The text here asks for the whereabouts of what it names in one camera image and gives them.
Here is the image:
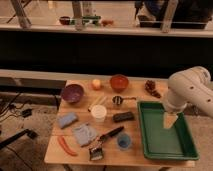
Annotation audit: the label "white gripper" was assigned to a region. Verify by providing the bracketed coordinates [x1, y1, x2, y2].
[163, 101, 186, 129]

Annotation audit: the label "black handled brush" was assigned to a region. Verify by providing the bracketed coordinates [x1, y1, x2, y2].
[89, 126, 124, 161]

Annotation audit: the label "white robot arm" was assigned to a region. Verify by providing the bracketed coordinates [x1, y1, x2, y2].
[162, 66, 213, 129]

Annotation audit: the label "blue plastic cup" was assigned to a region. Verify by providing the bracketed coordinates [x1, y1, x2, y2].
[117, 133, 132, 150]

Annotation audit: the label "metal measuring cup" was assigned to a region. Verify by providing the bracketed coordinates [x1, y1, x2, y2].
[112, 96, 136, 106]

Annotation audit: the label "white paper cup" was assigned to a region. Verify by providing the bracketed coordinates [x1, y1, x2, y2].
[91, 105, 107, 122]

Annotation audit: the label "green plastic tray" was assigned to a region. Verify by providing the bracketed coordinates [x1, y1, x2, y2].
[137, 101, 199, 160]

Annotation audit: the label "black sponge block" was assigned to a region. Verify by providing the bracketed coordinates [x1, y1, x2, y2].
[112, 112, 135, 123]

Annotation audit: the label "orange red bowl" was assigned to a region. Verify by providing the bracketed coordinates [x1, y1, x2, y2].
[110, 74, 129, 93]

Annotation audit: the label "wooden table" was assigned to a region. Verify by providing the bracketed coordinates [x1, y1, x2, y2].
[44, 79, 195, 168]

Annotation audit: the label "wooden chopsticks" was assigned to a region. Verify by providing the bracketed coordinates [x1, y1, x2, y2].
[88, 96, 107, 111]

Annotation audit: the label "small orange fruit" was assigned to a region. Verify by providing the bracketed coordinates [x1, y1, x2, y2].
[92, 79, 101, 90]

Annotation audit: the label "light blue cloth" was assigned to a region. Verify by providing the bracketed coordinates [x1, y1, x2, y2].
[72, 123, 98, 147]

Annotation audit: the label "purple bowl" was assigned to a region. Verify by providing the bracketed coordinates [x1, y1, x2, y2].
[61, 84, 84, 103]

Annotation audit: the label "blue sponge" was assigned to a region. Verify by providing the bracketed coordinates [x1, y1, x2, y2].
[58, 113, 78, 129]

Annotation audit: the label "green object in background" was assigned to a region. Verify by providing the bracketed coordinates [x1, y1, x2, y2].
[83, 15, 101, 25]

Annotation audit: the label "dark bowl in background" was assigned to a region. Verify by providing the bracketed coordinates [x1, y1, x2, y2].
[59, 16, 70, 25]

